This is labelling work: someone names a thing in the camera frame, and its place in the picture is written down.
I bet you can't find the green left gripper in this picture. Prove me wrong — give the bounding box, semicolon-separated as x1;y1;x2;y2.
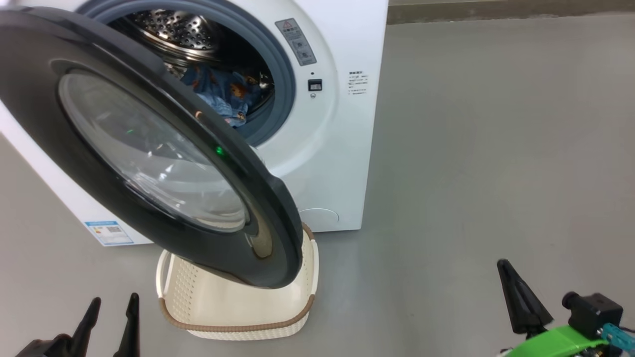
15;293;140;357

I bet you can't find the white front-load washing machine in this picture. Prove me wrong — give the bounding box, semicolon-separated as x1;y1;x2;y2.
0;0;389;247

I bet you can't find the teal cable connector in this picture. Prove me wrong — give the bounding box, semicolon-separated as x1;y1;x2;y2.
601;323;635;353

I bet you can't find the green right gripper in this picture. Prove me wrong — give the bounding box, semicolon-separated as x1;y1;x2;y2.
497;259;613;357

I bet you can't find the grey warning sticker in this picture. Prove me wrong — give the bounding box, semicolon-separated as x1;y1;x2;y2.
275;18;317;66

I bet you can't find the blue cartoon print garment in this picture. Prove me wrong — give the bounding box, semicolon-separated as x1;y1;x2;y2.
180;64;263;127

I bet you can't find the round white filter cover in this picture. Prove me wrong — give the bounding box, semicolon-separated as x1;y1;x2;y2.
298;208;340;232

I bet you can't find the cream perforated laundry basket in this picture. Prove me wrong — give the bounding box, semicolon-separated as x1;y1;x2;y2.
156;222;319;341

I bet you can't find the black-rimmed glass washer door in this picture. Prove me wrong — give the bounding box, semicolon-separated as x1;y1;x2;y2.
0;7;304;290

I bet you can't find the blue energy label sticker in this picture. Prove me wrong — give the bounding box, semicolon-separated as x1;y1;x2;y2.
84;220;134;246

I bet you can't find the washing machine drum opening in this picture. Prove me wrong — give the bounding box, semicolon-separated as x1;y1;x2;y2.
107;10;275;127

